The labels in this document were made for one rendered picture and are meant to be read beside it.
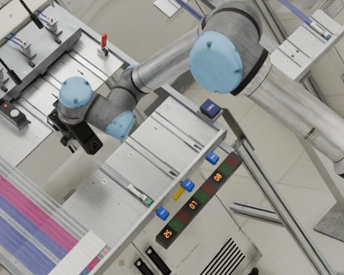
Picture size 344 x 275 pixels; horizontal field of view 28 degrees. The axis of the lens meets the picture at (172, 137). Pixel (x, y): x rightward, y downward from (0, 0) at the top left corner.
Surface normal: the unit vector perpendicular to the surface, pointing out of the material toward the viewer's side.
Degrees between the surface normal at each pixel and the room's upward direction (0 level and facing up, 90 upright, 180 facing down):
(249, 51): 67
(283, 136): 0
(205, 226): 90
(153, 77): 85
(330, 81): 90
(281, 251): 0
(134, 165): 46
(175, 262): 90
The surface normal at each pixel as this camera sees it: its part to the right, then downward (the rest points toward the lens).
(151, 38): 0.55, 0.07
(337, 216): -0.54, -0.73
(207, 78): -0.47, 0.56
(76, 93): 0.20, -0.32
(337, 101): -0.64, 0.68
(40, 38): 0.03, -0.46
